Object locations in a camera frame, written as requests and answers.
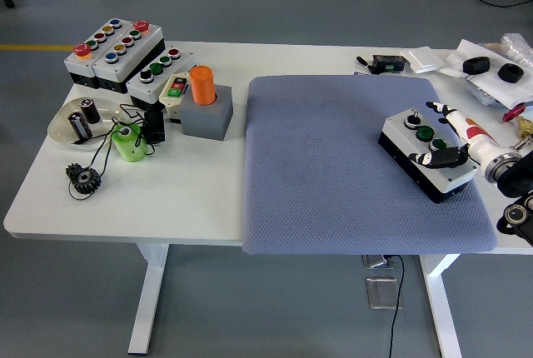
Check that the metal floor socket plate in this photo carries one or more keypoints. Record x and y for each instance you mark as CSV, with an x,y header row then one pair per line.
x,y
375,261

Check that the orange cylinder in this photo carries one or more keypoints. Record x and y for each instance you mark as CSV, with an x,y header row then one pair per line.
x,y
202,85

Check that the black cylindrical capacitor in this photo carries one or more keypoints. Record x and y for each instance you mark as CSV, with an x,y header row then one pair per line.
x,y
90,111
80,125

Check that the four-button control box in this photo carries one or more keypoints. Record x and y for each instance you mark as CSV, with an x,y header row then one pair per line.
x,y
139,87
399,130

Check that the clear shallow dish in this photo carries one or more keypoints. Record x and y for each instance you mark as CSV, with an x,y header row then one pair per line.
x,y
60,127

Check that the black metal gear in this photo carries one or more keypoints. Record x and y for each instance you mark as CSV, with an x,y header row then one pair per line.
x,y
85,179

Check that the white foam sheet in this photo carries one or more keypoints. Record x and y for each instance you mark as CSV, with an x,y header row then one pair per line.
x,y
499,91

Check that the small black device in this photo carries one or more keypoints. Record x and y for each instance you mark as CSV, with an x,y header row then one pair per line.
x,y
155,125

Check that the clear bubble wrap bag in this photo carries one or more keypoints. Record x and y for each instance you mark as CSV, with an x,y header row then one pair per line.
x,y
518,48

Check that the small black tool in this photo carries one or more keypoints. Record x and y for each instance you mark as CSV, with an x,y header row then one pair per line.
x,y
363,62

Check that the clear plastic bag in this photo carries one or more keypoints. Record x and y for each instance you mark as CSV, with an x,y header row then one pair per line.
x,y
483,92

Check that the beige red-green switch box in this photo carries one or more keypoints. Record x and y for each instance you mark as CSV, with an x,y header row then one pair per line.
x,y
175,87

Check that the grey-blue textured mat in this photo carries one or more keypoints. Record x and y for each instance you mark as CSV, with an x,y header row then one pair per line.
x,y
325,166

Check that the five-button box with mushroom button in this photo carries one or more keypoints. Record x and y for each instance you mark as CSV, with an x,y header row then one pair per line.
x,y
137,43
77,62

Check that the metal floor socket lid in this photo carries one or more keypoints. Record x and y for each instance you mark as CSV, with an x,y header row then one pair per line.
x,y
381,293

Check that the grey square block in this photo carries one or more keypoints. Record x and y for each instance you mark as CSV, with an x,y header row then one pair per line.
x,y
206,118

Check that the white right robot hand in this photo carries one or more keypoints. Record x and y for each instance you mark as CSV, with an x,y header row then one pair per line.
x,y
468,129

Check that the green plastic cylinder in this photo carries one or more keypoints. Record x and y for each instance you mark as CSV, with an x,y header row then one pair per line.
x,y
129,145

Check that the black box with green label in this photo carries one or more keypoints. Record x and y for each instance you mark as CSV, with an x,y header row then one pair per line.
x,y
388,63

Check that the white table leg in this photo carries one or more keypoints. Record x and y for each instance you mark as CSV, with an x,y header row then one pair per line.
x,y
145,299
445,312

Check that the yellow floor tape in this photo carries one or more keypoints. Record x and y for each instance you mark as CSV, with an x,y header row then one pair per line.
x,y
33,47

